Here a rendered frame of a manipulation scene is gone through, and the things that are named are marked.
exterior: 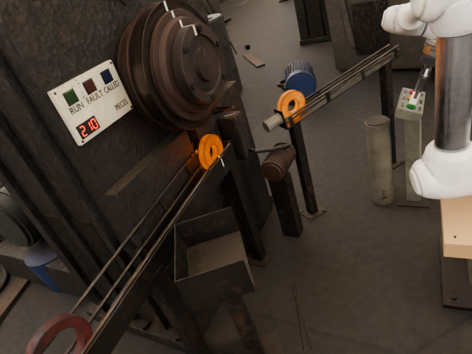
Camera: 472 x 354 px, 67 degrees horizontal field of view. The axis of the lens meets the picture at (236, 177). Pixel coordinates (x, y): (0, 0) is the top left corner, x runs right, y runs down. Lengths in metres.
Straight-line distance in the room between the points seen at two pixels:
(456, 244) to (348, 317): 0.57
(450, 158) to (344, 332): 0.83
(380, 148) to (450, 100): 0.80
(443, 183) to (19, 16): 1.37
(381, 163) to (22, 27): 1.67
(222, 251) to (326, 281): 0.75
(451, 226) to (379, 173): 0.69
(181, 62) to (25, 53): 0.45
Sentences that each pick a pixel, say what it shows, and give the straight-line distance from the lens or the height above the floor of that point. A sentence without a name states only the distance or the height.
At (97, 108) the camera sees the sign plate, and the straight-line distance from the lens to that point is 1.26.
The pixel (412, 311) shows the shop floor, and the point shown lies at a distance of 1.75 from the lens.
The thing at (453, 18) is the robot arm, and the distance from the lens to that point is 1.14.
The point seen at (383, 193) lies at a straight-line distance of 2.16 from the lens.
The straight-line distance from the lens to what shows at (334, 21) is 4.08.
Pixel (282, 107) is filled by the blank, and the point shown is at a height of 0.73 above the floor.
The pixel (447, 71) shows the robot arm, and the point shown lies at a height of 0.98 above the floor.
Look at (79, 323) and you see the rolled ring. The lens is 1.16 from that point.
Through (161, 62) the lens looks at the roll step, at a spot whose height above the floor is 1.19.
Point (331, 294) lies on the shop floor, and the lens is 1.80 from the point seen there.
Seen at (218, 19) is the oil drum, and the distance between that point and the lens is 4.20.
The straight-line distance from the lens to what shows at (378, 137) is 1.96.
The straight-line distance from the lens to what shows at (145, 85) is 1.26.
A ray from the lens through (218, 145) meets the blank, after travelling 1.58.
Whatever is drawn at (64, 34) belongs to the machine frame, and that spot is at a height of 1.36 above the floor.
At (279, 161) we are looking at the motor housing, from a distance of 1.78.
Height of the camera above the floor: 1.43
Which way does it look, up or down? 31 degrees down
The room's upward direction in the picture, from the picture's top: 19 degrees counter-clockwise
